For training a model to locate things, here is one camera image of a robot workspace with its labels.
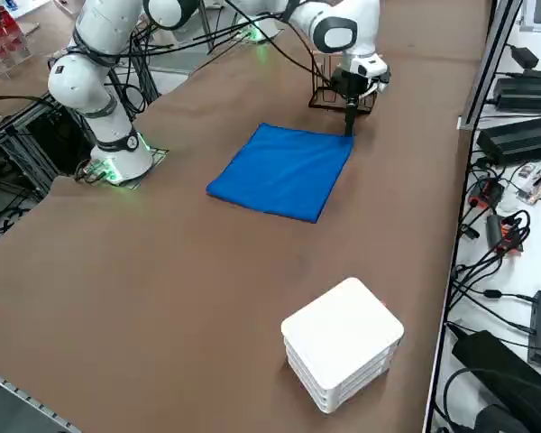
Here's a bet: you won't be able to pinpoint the small black power adapter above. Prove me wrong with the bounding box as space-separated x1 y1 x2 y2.
509 44 541 69

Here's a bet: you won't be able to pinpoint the long black power adapter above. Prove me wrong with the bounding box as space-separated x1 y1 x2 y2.
494 69 541 114
476 115 541 161

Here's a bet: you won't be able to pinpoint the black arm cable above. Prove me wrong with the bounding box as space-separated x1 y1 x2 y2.
130 13 339 87

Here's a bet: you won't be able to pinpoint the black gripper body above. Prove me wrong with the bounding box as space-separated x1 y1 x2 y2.
332 67 371 103

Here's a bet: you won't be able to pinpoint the clear acrylic shelf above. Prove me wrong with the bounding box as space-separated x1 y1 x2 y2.
0 8 40 80

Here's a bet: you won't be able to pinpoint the white stacked boxes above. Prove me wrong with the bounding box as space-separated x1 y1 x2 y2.
280 276 406 415

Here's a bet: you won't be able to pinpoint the blue microfibre towel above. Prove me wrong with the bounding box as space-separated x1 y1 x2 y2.
206 122 355 225

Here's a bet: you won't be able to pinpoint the black orange connector device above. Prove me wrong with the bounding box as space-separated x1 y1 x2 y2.
485 214 525 257

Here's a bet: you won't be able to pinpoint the clear packets with parts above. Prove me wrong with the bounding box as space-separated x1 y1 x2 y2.
516 162 541 207

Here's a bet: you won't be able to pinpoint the silver aluminium post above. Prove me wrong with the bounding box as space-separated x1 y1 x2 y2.
457 0 524 133

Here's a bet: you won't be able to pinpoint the silver aluminium rail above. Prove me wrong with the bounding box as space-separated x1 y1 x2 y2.
0 364 80 433

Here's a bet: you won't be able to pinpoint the black power strip red switches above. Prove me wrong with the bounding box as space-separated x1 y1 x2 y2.
467 177 506 209

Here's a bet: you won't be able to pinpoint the black wire cup rack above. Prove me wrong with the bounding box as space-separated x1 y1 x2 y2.
307 49 380 115

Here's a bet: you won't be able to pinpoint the black aluminium frame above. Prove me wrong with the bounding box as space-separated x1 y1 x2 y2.
0 92 96 202

